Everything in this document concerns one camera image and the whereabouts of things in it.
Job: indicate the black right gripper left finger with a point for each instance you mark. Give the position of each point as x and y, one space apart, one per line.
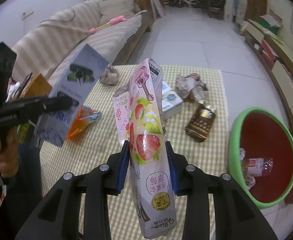
76 207

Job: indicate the person's left hand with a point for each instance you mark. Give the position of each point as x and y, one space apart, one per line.
9 163

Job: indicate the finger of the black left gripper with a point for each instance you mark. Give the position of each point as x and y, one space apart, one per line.
17 112

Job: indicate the brown cardboard box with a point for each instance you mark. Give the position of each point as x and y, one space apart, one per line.
37 86

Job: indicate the pink toy stick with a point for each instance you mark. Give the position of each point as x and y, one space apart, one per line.
112 21

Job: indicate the cream low tv cabinet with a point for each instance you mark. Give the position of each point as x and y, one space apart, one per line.
277 59

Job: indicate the crumpled brown paper ball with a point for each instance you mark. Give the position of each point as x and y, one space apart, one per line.
191 88

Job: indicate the red bin with green rim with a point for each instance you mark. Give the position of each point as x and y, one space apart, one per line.
262 135

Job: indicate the crumpled paper ball near sofa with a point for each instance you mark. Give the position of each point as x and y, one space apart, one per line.
110 76

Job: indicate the blue white rectangular box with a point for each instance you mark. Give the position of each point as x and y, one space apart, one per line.
76 82

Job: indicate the green box with papers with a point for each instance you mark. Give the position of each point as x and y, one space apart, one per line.
272 22

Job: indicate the pink strawberry milk carton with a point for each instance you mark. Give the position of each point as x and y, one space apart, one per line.
138 115

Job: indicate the orange snack wrapper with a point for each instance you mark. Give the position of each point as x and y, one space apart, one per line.
85 117

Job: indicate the white blue milk carton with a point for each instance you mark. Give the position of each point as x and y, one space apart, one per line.
171 101

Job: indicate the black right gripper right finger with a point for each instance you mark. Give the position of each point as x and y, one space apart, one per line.
236 216

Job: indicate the beige striped sofa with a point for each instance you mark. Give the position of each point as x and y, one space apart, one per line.
49 48

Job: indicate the clear plastic bottle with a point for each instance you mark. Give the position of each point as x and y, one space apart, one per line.
257 167

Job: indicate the yellow checkered table mat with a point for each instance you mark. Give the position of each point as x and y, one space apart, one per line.
93 147

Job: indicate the beige sofa cushion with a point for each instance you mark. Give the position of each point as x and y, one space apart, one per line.
114 8

